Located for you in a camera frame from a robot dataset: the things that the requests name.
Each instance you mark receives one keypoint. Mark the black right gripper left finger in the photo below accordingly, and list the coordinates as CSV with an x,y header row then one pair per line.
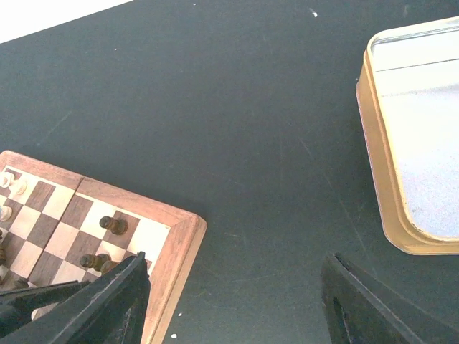
x,y
111,309

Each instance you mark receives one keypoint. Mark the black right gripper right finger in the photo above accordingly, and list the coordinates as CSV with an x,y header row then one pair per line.
x,y
361,309

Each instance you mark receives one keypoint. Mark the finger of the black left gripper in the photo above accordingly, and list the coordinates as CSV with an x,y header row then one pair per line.
x,y
17,305

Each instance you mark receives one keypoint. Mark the brown chess piece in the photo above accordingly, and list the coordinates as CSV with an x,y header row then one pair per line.
x,y
94,261
115,226
108,266

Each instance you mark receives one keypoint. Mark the wooden chess board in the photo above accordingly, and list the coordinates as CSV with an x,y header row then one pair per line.
x,y
56,221

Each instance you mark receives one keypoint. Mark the white chess piece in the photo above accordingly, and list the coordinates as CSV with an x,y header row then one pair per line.
x,y
6,178
5,213
20,186

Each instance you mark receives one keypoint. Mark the gold metal tin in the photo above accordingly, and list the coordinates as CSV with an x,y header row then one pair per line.
x,y
407,94

